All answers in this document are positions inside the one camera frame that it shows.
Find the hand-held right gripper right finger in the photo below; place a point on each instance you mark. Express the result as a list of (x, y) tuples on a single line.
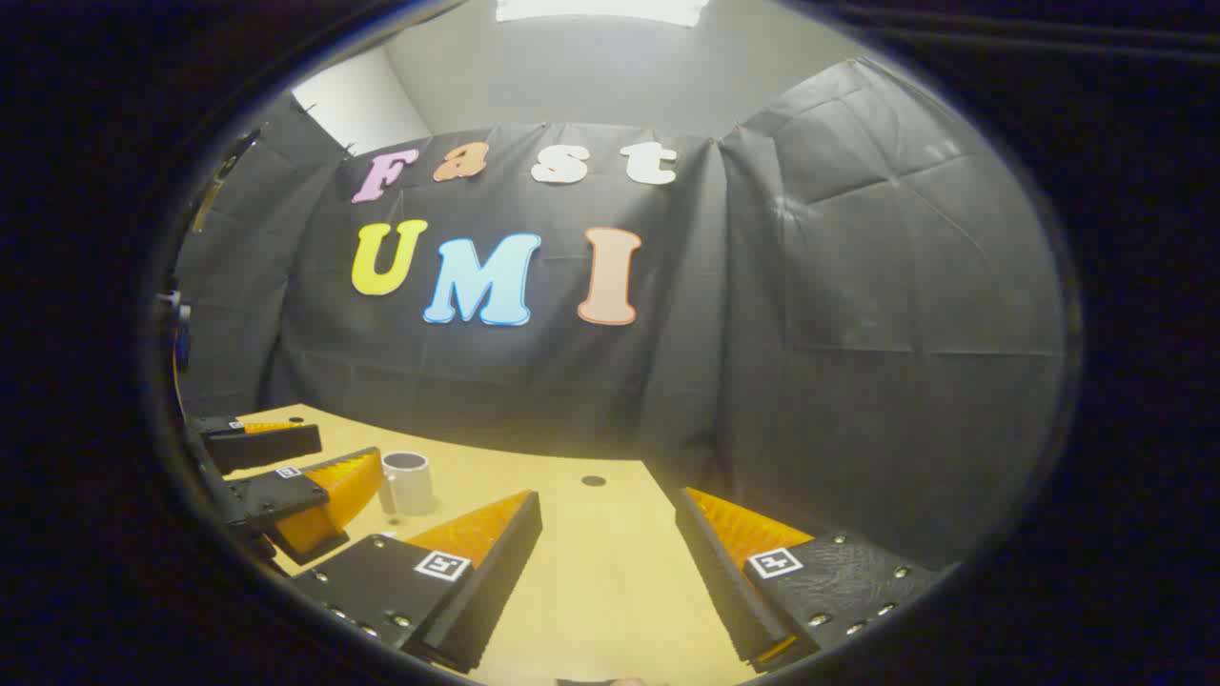
[(715, 581)]

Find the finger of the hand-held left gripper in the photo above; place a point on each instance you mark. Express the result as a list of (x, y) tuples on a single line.
[(267, 446), (286, 495)]

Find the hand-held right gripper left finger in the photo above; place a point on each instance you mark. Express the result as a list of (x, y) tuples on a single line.
[(496, 581)]

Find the white cup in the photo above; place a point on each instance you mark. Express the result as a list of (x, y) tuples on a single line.
[(412, 486)]

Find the light wooden desktop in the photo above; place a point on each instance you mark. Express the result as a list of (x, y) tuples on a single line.
[(591, 572)]

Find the ceiling light panel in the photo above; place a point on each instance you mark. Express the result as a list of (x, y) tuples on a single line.
[(600, 10)]

